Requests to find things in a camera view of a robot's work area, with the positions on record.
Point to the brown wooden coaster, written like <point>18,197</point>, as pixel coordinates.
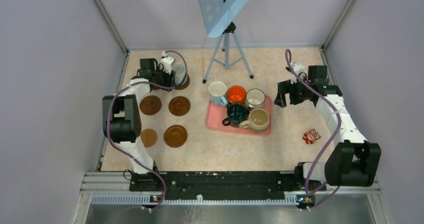
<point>185,84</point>
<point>175,136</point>
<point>148,137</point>
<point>179,106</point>
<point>150,105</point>

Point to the light blue mug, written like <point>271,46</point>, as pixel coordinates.
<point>218,93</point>

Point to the white ribbed dark-rimmed mug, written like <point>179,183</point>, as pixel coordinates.
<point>255,98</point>

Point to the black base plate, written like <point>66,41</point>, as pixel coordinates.
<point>220,185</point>

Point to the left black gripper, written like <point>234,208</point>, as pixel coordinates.
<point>169,80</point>

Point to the orange mug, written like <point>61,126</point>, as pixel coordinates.
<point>236,94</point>

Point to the dark green mug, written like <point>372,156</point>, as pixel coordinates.
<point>236,114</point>

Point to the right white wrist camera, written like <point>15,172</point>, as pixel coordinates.
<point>297,69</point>

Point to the beige mug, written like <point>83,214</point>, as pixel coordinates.
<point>257,121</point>

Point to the blue music stand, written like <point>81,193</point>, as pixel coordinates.
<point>218,18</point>

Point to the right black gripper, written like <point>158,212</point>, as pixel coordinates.
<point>285,87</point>

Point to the red owl toy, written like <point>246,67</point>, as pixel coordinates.
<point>311,136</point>

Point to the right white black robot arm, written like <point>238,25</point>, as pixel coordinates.
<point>348,159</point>

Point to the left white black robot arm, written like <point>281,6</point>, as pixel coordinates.
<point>121,121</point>

